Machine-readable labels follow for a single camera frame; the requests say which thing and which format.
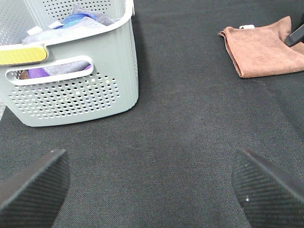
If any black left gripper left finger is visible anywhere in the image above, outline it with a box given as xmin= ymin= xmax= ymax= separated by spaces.
xmin=0 ymin=149 xmax=70 ymax=228

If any grey perforated laundry basket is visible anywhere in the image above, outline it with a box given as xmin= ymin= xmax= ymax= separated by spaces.
xmin=0 ymin=0 xmax=138 ymax=127

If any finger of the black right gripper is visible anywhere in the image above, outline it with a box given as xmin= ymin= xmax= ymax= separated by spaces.
xmin=284 ymin=14 xmax=304 ymax=47

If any blue cloth in basket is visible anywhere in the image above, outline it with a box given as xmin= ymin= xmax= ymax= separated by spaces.
xmin=52 ymin=12 xmax=97 ymax=29

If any purple cloth in basket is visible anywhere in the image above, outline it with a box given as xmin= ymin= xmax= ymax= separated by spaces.
xmin=19 ymin=61 xmax=91 ymax=80

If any grey cloth in basket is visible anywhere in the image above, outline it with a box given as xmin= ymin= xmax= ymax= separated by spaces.
xmin=21 ymin=4 xmax=120 ymax=45

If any black fabric table mat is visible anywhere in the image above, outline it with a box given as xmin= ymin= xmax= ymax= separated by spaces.
xmin=0 ymin=0 xmax=304 ymax=228

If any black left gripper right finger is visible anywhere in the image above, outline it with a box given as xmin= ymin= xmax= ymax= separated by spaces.
xmin=231 ymin=149 xmax=304 ymax=228

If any brown towel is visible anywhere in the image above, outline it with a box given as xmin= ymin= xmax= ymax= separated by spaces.
xmin=218 ymin=16 xmax=304 ymax=78

